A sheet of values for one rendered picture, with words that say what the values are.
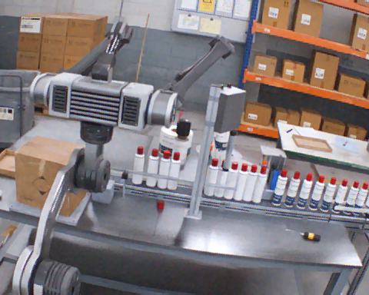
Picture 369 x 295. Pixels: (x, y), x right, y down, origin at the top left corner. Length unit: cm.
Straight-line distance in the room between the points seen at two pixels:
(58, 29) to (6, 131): 172
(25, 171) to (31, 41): 386
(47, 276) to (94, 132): 59
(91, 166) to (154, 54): 513
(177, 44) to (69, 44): 191
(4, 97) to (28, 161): 242
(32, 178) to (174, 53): 495
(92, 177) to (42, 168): 33
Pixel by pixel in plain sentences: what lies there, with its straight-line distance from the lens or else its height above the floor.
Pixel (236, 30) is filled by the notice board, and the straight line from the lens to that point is 641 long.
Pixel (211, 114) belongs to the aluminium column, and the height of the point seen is 137.
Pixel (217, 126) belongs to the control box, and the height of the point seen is 132.
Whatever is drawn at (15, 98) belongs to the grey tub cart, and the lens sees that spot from 431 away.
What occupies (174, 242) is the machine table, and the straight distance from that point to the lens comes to 193.
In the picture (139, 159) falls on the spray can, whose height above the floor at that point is 103.
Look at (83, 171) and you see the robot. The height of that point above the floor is 117.
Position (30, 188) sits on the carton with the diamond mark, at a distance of 202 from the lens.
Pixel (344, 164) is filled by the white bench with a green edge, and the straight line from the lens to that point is 356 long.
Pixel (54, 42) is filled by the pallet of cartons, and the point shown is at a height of 105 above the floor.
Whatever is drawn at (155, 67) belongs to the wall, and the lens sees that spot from 675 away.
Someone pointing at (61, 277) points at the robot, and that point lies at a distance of 146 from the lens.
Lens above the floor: 192
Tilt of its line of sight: 22 degrees down
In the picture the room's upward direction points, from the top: 9 degrees clockwise
